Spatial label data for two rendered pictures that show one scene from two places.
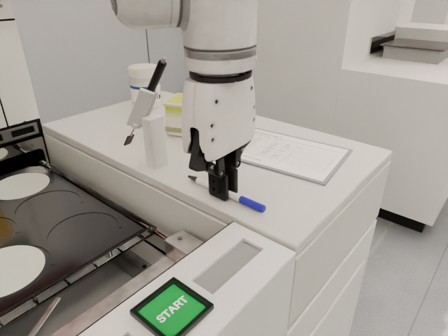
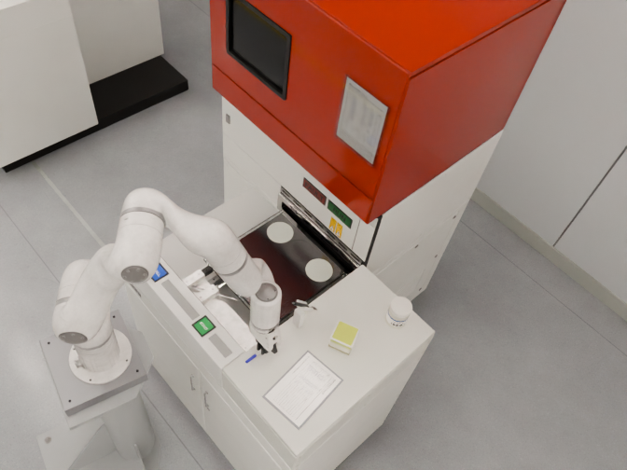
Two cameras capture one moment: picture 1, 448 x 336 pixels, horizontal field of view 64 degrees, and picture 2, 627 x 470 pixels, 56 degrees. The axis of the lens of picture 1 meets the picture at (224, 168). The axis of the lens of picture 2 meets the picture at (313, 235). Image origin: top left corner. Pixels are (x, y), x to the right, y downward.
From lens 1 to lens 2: 175 cm
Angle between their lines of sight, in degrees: 68
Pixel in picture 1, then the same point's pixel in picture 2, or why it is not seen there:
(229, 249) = (227, 346)
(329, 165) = (281, 407)
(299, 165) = (284, 391)
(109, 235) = not seen: hidden behind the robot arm
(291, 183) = (268, 381)
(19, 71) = (366, 241)
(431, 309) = not seen: outside the picture
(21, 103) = (360, 250)
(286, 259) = (217, 364)
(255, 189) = (265, 364)
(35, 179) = (325, 274)
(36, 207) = (296, 281)
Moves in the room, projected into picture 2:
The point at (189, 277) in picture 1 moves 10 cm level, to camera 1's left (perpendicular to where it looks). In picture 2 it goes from (216, 332) to (223, 305)
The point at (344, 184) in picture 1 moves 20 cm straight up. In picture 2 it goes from (261, 407) to (265, 380)
